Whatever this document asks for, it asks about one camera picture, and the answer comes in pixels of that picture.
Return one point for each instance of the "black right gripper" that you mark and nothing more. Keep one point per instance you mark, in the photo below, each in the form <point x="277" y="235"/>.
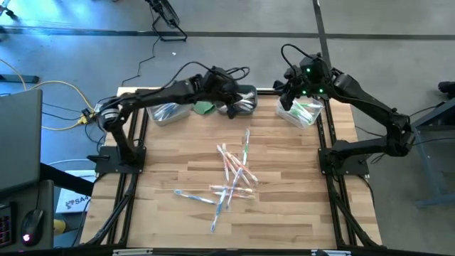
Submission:
<point x="311" y="80"/>

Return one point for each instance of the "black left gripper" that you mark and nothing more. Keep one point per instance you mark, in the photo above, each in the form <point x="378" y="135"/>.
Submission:
<point x="222" y="87"/>

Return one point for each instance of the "blue toothbrush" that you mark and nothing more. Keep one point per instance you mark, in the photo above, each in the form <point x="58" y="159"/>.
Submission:
<point x="160" y="113"/>
<point x="171" y="109"/>
<point x="237" y="179"/>
<point x="166" y="111"/>
<point x="195" y="197"/>
<point x="217" y="211"/>

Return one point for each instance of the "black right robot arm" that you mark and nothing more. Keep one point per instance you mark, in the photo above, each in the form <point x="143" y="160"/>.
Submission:
<point x="366" y="99"/>

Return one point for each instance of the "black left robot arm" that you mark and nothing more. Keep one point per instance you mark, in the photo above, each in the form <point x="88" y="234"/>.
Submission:
<point x="160" y="95"/>

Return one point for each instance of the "teal plastic bin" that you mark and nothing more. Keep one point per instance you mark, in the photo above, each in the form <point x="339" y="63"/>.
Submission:
<point x="252" y="106"/>

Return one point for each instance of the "green folded cloth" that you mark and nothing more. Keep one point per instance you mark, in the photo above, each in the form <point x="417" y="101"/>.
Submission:
<point x="204" y="107"/>

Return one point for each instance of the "clear plastic bin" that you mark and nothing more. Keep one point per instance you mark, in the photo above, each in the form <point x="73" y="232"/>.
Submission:
<point x="316" y="119"/>

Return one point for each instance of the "translucent white plastic bin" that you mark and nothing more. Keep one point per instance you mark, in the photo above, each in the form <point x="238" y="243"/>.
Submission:
<point x="185" y="113"/>

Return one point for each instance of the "black floor fan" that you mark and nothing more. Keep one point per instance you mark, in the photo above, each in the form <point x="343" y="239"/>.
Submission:
<point x="165" y="10"/>

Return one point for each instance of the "white power adapter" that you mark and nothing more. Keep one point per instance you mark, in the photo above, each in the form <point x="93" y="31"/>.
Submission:
<point x="97" y="106"/>

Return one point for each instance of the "black power plug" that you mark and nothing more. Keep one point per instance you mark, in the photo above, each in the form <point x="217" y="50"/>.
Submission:
<point x="85" y="114"/>

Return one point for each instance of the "person's foot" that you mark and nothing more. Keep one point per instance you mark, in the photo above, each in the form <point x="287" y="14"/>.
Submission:
<point x="9" y="13"/>
<point x="447" y="87"/>

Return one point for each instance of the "white label strip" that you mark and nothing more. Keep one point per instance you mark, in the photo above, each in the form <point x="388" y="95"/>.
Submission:
<point x="334" y="252"/>
<point x="131" y="251"/>

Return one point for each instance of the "black diagonal beam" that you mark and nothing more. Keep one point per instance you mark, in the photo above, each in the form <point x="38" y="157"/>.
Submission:
<point x="67" y="179"/>

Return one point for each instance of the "grey blue metal stand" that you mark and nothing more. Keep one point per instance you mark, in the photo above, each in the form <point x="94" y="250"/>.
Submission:
<point x="435" y="201"/>

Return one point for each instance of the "white cardboard box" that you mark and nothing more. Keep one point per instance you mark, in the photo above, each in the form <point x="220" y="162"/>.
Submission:
<point x="64" y="208"/>

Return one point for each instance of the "dark grey desk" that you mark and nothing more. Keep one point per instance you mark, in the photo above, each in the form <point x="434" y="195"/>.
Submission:
<point x="49" y="199"/>

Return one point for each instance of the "small yellow object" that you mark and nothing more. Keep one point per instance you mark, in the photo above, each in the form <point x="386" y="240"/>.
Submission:
<point x="59" y="227"/>

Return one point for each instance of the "black floor bar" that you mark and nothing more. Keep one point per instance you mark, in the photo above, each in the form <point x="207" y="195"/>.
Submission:
<point x="17" y="79"/>

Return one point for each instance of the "black computer mouse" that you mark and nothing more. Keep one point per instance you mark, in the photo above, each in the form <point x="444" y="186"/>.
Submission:
<point x="32" y="224"/>

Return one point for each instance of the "black backlit keyboard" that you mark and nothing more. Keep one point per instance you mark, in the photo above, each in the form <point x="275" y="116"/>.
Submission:
<point x="5" y="227"/>

